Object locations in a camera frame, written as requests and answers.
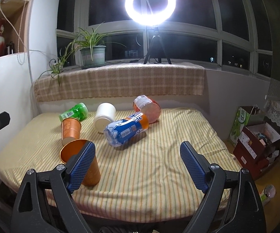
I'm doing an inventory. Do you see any white cable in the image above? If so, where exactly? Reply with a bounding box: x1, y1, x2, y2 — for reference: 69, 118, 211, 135
0, 0, 34, 96

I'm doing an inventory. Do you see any wooden shelf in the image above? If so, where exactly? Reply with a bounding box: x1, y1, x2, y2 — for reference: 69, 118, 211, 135
0, 0, 37, 61

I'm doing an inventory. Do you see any red clear plastic cup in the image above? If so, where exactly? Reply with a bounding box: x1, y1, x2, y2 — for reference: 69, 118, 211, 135
133, 95, 161, 124

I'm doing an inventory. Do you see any orange paper cup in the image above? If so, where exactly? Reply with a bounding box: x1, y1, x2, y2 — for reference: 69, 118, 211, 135
61, 118, 82, 146
59, 139, 102, 187

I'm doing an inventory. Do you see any potted spider plant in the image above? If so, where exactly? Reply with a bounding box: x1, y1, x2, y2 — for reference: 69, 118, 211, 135
30, 23, 127, 85

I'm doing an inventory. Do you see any beige checkered cloth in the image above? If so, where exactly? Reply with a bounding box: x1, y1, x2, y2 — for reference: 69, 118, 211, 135
33, 62, 206, 102

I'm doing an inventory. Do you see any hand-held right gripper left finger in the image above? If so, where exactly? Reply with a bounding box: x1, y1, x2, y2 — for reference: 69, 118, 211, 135
10, 141, 97, 233

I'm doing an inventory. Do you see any green paper bag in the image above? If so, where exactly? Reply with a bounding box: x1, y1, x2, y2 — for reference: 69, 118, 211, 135
229, 105, 264, 147

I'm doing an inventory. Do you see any red cardboard box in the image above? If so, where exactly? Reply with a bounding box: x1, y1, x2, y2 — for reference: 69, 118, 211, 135
233, 123, 280, 179

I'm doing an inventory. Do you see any clear plastic bottle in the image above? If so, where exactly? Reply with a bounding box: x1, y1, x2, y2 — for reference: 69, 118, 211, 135
260, 184, 276, 205

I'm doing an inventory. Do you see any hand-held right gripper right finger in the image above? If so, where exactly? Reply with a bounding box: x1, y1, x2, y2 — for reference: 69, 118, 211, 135
180, 141, 267, 233

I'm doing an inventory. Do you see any blue and orange cup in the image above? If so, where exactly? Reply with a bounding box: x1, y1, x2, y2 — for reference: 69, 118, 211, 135
103, 112, 149, 147

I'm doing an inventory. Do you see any white window frame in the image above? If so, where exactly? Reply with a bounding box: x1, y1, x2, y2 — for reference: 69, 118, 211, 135
56, 0, 274, 78

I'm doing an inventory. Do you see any white cup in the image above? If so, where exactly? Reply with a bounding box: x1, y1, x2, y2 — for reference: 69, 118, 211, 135
93, 103, 117, 134

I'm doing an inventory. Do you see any black tripod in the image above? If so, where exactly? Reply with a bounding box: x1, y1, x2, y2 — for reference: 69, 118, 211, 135
143, 26, 172, 65

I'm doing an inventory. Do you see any yellow striped blanket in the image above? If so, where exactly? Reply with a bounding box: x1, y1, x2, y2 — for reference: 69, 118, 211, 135
0, 108, 242, 213

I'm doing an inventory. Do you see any ring light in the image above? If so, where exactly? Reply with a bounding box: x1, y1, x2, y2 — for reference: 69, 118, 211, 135
125, 0, 176, 27

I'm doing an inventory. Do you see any green plastic cup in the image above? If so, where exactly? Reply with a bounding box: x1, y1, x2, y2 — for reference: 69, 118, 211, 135
59, 103, 89, 122

